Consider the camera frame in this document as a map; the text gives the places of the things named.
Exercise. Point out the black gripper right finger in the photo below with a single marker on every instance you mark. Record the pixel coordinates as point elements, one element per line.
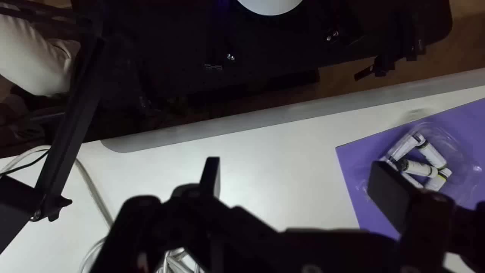
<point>391,194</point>

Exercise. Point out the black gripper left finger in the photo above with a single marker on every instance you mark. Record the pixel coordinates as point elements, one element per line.
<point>210,176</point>

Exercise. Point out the black robot base cover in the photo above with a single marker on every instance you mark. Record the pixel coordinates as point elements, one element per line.
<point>201,54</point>

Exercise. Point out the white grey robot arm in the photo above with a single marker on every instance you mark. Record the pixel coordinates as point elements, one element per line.
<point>265,3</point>

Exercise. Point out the white tube black cap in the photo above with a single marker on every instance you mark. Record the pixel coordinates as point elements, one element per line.
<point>417,168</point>
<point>403,145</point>
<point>433,153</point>
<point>438,180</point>

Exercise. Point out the purple mat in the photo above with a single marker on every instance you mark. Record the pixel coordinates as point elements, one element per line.
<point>351,174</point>

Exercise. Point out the clear plastic container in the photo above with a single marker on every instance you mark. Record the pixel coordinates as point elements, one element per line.
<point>454,133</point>

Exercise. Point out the white cloth bag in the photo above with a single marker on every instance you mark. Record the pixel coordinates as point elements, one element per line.
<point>30,54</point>

